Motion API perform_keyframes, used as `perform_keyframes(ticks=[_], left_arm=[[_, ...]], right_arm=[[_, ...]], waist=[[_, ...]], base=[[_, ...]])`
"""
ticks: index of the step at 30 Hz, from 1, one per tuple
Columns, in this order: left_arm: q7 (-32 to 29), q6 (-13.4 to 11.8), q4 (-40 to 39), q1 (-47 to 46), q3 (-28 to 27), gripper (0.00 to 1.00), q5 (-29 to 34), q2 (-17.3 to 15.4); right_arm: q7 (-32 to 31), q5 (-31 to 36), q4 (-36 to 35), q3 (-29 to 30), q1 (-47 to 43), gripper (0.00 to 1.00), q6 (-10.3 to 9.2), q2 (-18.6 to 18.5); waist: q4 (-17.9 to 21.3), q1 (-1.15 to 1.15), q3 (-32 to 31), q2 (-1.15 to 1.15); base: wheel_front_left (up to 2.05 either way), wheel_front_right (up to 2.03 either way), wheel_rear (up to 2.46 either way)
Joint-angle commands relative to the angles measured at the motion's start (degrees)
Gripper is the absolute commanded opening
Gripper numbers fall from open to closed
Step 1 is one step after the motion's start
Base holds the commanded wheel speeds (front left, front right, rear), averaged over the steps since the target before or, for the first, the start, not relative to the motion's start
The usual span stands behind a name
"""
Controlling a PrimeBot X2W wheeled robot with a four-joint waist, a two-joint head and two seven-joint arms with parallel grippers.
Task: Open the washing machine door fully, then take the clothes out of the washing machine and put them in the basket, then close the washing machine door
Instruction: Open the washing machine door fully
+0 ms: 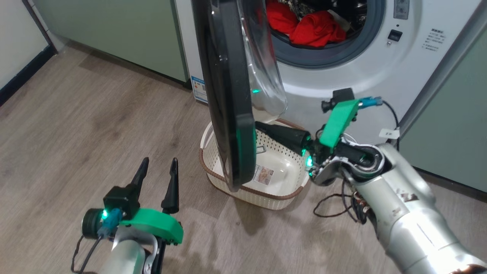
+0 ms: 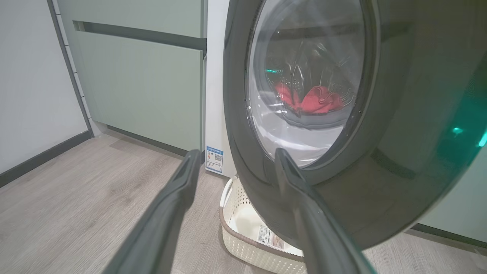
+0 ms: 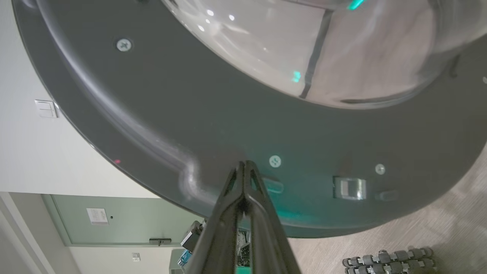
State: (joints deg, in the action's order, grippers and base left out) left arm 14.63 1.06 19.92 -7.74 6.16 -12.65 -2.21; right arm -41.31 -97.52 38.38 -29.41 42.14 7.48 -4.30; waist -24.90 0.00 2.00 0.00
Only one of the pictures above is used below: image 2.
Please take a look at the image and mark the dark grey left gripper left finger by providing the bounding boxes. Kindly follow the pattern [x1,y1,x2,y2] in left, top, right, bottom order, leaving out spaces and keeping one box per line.
[103,149,202,274]

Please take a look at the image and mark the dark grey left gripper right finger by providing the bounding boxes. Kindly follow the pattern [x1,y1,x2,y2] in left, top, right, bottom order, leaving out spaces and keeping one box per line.
[274,148,376,274]

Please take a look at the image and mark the round black glass washer door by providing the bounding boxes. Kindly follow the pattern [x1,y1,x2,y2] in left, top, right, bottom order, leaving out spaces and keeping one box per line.
[223,0,487,252]

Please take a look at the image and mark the red garment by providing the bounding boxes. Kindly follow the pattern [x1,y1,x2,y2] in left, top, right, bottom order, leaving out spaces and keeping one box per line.
[300,85,345,115]

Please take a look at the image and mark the red jersey with white trim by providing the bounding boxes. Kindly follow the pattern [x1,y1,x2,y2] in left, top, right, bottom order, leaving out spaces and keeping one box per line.
[274,82,301,113]

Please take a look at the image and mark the cream perforated laundry basket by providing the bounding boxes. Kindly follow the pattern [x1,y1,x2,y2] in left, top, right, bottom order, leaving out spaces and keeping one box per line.
[219,175,309,274]

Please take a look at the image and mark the white front-load washing machine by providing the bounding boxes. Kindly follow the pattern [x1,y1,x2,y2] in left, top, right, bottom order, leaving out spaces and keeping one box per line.
[205,0,238,178]

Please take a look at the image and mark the white barcode sticker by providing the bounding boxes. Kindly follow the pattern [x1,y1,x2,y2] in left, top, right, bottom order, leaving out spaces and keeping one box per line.
[257,225,286,250]

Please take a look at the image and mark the blue energy label sticker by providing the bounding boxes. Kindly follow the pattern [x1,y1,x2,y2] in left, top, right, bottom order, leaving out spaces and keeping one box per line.
[206,146,224,174]

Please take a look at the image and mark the pale green drawer cabinet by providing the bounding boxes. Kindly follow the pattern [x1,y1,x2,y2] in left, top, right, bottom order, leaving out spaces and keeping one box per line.
[57,0,208,153]

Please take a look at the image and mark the perforated steel washer drum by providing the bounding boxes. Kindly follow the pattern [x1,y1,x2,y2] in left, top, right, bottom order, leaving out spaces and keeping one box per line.
[263,23,360,128]

